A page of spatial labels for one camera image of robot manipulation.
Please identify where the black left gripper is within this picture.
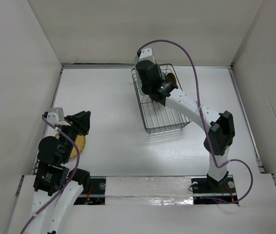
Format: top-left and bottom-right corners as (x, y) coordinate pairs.
(59, 109), (91, 161)

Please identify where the yellow patterned round plate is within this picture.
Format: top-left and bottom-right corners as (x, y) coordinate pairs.
(166, 73), (177, 85)

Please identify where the yellow woven round plate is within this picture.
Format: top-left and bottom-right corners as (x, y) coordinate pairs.
(55, 131), (87, 159)

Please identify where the light green rectangular tray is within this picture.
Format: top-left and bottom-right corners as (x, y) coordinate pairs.
(134, 55), (145, 96)

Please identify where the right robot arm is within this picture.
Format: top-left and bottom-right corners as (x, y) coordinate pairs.
(135, 60), (235, 192)

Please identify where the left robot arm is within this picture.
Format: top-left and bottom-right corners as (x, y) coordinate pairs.
(21, 108), (91, 234)

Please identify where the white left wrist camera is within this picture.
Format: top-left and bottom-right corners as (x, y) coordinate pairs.
(43, 107), (65, 125)

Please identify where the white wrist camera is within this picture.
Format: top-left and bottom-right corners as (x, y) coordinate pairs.
(43, 107), (65, 125)
(137, 46), (156, 64)

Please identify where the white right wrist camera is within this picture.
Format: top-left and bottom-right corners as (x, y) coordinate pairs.
(137, 46), (156, 64)

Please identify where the grey wire dish rack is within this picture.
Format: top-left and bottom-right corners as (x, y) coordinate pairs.
(131, 69), (191, 135)

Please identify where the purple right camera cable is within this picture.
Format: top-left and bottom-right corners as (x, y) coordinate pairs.
(137, 39), (255, 204)

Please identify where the purple camera cable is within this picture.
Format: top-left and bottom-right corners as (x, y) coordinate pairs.
(18, 114), (82, 234)
(137, 39), (255, 204)

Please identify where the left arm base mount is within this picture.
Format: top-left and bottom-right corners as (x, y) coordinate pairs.
(74, 177), (106, 205)

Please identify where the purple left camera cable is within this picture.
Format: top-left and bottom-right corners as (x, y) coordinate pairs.
(18, 114), (82, 234)

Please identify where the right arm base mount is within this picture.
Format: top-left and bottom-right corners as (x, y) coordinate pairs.
(188, 176), (238, 205)

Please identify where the metal front rail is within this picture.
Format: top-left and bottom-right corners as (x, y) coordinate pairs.
(78, 191), (237, 198)

